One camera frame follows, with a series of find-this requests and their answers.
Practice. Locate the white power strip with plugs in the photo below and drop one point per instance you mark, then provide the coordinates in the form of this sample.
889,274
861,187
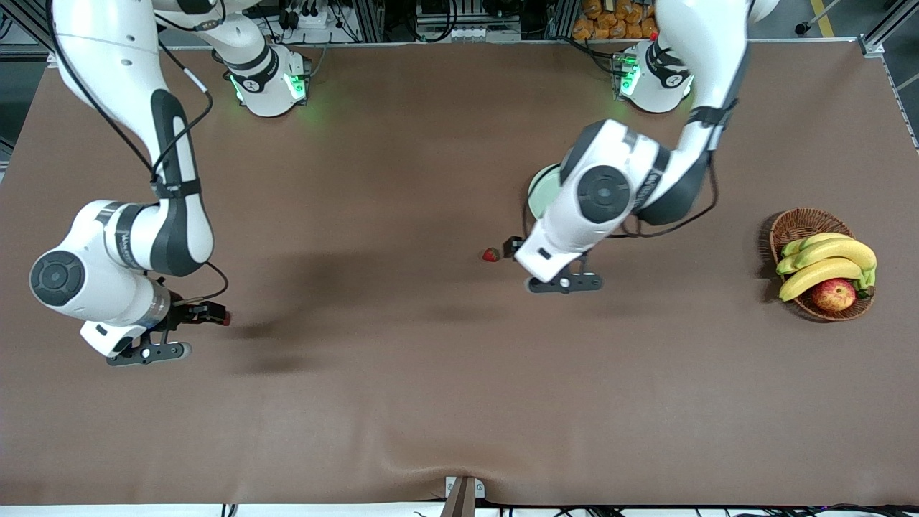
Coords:
316,20

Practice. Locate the aluminium frame rail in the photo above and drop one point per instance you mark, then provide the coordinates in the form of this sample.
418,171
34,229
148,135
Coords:
872,44
32,29

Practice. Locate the brown table cover mat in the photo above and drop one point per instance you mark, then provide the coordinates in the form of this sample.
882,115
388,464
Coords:
431,395

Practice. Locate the aluminium frame post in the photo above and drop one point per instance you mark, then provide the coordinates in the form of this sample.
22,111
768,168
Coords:
561,18
367,18

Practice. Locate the yellow banana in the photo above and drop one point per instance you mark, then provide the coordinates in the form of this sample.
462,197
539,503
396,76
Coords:
840,250
822,238
818,273

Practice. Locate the metal bracket with post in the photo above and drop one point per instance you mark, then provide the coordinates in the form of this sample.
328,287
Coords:
463,499

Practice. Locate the pile of orange items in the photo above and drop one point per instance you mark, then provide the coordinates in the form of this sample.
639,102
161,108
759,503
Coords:
610,21

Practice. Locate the brown wicker basket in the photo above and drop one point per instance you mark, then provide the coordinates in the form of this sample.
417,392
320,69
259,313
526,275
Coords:
797,228

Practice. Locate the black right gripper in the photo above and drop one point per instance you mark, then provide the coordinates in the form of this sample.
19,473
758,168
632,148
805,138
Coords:
182,313

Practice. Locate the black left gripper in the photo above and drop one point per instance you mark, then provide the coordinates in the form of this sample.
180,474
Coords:
512,246

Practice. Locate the white terminal block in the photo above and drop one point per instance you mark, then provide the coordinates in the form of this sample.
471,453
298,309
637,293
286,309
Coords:
467,33

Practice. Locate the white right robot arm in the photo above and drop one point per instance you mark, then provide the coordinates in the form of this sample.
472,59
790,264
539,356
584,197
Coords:
108,108

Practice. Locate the light green round plate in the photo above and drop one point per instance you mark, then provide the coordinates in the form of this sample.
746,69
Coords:
542,194

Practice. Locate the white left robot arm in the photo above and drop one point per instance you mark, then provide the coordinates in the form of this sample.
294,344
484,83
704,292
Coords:
610,154

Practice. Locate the red yellow apple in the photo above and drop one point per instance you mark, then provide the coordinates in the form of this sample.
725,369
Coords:
833,296

